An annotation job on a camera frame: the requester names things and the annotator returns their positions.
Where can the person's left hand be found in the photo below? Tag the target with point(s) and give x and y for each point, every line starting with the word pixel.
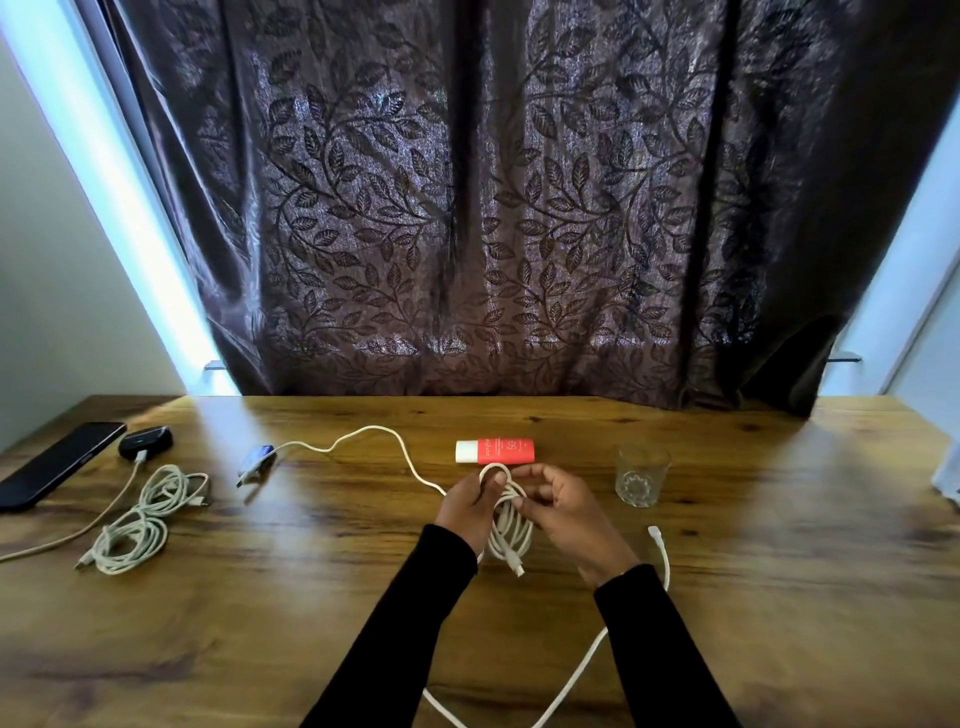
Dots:
pixel 463 514

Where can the person's right hand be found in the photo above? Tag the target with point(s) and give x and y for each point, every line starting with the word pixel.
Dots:
pixel 581 525

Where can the person's right fingers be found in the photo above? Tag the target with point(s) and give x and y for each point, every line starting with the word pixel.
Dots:
pixel 536 487

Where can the person's left thumb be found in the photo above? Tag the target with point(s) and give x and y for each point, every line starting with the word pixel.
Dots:
pixel 493 484

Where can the person's left forearm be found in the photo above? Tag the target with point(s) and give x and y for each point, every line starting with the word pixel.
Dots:
pixel 405 637

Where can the person's right forearm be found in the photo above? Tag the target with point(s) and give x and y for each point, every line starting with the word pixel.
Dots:
pixel 660 652

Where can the red white cream tube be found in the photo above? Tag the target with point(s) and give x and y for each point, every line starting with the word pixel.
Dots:
pixel 504 451

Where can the clear glass tumbler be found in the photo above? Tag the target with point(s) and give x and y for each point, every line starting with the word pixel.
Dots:
pixel 641 478

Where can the blue white charger plug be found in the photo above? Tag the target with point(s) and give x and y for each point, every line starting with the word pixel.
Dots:
pixel 255 460

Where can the dark brown leaf-pattern curtain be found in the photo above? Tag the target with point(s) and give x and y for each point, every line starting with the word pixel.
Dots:
pixel 495 202

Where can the small black charging case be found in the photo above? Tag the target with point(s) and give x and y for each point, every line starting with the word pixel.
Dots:
pixel 145 441

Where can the black smartphone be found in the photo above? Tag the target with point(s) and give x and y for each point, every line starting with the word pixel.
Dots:
pixel 56 463

